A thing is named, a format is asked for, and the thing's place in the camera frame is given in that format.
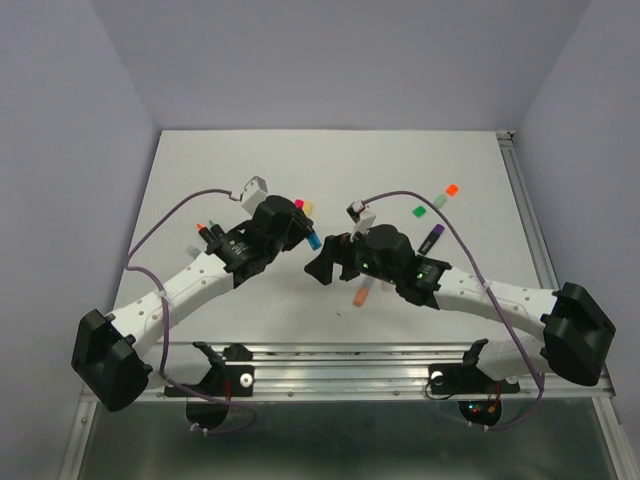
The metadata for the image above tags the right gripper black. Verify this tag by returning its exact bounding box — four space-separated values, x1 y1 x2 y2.
304 223 400 285

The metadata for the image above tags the black highlighter blue cap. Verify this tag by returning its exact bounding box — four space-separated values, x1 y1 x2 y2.
306 231 322 251

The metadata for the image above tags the grey highlighter orange cap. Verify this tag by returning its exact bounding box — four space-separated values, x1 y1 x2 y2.
352 282 371 307

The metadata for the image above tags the black highlighter orange tip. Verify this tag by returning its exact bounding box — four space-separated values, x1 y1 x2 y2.
197 224 215 245

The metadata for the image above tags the black highlighter purple cap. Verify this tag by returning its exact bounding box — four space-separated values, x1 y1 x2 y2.
418 224 445 256

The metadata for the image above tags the pastel green pen cap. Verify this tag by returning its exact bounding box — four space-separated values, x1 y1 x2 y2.
433 194 448 209

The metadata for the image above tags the orange pen cap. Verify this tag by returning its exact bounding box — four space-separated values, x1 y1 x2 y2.
445 184 459 197

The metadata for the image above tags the black highlighter green cap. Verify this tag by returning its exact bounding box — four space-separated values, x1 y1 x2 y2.
208 220 224 239

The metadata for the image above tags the pastel green highlighter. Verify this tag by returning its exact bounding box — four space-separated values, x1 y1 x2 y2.
186 245 201 259

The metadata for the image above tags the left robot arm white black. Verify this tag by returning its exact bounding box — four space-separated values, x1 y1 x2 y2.
71 195 317 412

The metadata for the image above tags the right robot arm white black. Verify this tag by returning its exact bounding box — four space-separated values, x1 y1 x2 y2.
305 224 616 390

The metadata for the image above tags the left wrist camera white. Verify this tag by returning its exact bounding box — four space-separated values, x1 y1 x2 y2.
240 176 268 216

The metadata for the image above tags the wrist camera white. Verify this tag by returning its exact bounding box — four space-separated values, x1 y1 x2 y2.
240 176 268 216
346 200 376 242

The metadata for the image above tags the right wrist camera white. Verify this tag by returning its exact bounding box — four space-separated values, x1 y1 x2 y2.
346 200 376 242

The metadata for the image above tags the aluminium front rail frame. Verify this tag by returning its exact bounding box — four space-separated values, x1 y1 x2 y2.
60 344 634 479

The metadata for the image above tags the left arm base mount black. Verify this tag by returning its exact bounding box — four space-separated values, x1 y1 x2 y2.
164 341 255 400

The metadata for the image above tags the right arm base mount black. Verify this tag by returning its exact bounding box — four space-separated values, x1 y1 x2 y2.
426 363 520 397

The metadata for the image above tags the aluminium right rail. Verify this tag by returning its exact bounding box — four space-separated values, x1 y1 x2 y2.
496 131 561 291

